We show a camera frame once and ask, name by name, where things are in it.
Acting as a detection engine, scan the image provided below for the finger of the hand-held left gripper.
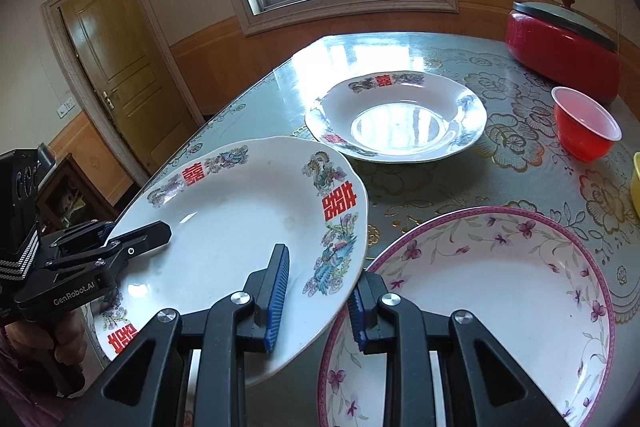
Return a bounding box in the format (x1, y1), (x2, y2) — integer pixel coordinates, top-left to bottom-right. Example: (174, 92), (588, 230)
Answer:
(102, 220), (173, 260)

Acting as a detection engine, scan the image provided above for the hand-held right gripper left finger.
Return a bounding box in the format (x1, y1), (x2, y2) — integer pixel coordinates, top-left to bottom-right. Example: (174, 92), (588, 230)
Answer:
(90, 244), (291, 427)

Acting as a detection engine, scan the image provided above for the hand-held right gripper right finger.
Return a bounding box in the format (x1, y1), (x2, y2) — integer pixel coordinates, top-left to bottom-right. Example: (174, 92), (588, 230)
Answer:
(347, 274), (567, 427)

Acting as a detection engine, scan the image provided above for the white plate with red print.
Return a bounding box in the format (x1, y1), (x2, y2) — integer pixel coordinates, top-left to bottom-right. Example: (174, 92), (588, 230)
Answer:
(92, 136), (370, 389)

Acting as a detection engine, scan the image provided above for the red plastic cup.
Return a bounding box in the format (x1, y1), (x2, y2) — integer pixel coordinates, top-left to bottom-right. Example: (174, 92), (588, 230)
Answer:
(551, 86), (622, 162)

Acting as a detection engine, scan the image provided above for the person's left forearm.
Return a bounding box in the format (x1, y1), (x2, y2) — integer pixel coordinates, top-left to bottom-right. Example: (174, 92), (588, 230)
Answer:
(0, 354), (68, 427)

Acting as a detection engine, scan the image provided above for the person's left hand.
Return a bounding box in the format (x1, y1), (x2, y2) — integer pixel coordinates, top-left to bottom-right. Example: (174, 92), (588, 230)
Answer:
(0, 318), (98, 395)

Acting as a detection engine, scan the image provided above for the dark wooden cabinet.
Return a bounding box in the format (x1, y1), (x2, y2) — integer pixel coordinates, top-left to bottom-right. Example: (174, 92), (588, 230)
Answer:
(34, 154), (119, 234)

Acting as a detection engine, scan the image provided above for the pink-rimmed floral plate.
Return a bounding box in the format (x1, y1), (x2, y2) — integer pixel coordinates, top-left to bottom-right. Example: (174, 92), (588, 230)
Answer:
(318, 206), (616, 427)

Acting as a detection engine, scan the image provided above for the wooden door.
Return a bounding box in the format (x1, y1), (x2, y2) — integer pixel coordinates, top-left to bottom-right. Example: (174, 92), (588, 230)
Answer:
(59, 0), (199, 174)

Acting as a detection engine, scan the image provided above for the deep white plate, red print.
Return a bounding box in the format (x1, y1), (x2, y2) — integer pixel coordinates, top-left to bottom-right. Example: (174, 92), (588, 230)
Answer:
(304, 70), (488, 164)

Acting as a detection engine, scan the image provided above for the floral lace tablecloth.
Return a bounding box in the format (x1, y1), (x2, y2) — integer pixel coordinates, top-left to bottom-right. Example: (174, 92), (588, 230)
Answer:
(142, 34), (640, 427)

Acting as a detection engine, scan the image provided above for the yellow bowl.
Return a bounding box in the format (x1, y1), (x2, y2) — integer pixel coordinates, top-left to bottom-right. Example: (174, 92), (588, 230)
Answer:
(630, 152), (640, 221)

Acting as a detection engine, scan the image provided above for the red electric cooking pot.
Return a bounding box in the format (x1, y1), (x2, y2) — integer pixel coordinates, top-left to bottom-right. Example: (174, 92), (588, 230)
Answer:
(504, 9), (622, 104)

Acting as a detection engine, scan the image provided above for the dark pot lid, red knob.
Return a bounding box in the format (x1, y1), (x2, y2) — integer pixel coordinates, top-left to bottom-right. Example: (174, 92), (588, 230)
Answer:
(510, 0), (619, 53)

